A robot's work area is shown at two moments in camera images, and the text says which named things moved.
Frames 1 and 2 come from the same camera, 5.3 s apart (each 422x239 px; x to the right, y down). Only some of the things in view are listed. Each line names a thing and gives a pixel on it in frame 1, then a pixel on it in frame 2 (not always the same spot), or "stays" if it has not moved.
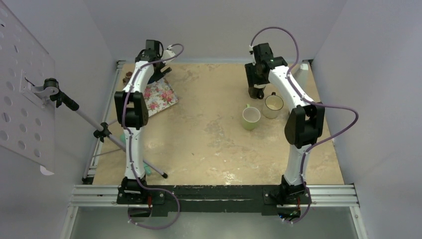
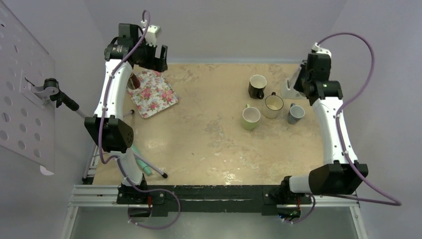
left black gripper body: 158,74 → 147,59
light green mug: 251,116 stays
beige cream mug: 273,103 stays
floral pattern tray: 159,95 stays
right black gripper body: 253,76 → 302,77
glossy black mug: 256,93 stays
